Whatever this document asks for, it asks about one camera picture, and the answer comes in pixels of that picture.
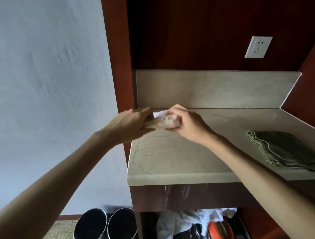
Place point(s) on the person's right fingers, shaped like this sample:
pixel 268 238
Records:
pixel 178 109

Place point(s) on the person's left hand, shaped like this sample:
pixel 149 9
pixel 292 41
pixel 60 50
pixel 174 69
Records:
pixel 125 126

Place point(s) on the orange round container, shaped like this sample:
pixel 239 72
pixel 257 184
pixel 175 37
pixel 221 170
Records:
pixel 219 230

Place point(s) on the clear plastic packet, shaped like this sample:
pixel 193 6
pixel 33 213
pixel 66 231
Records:
pixel 168 122

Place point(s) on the black metal bin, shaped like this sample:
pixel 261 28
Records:
pixel 122 224
pixel 91 225

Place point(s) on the stack of green cloths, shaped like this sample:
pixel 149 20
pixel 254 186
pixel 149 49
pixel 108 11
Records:
pixel 283 149

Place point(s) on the person's left fingers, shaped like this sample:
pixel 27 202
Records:
pixel 145 112

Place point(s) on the white crumpled fabric bundle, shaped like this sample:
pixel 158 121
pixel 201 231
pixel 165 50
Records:
pixel 179 221

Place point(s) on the person's left forearm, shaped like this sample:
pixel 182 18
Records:
pixel 54 184

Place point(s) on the woven straw mat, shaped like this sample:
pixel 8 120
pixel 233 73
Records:
pixel 62 230

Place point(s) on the white wall socket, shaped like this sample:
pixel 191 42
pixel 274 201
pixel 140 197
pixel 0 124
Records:
pixel 258 46

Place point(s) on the red-brown wooden cabinet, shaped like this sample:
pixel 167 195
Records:
pixel 196 34

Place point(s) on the person's right forearm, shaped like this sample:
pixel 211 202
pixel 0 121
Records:
pixel 256 179

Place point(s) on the person's right hand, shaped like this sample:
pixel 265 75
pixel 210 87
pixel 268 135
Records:
pixel 193 125

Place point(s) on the beige stone backsplash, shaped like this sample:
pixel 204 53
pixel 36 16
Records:
pixel 209 90

